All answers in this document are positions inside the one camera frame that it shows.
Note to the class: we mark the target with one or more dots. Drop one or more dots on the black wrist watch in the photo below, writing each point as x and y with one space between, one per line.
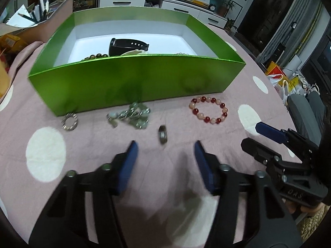
118 47

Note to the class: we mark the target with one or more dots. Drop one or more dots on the green cardboard box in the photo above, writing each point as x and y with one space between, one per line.
74 72

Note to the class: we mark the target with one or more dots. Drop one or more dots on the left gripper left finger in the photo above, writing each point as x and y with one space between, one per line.
126 167

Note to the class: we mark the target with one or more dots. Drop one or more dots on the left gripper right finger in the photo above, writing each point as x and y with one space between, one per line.
204 168

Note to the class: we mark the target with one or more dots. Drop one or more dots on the white TV cabinet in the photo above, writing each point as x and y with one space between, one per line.
204 15

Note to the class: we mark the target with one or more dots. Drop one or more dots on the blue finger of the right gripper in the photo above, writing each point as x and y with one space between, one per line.
259 152
272 133

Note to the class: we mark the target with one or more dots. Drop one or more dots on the person right hand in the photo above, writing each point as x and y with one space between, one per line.
293 206

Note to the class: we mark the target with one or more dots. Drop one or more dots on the cream white wrist watch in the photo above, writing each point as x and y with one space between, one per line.
134 52

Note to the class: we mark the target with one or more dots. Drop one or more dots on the white red plastic bag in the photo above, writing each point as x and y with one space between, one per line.
284 86

